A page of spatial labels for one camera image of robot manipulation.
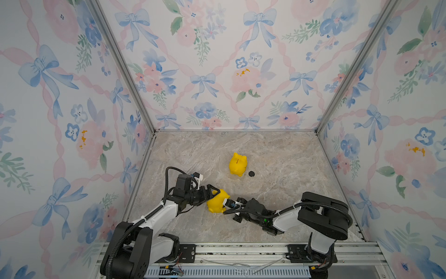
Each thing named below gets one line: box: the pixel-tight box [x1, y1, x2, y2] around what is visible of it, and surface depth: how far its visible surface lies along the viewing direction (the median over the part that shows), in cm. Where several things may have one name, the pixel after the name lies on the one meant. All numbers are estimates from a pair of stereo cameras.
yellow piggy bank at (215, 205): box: [206, 188, 231, 214], surface depth 81 cm
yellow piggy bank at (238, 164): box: [228, 152, 248, 177], surface depth 96 cm
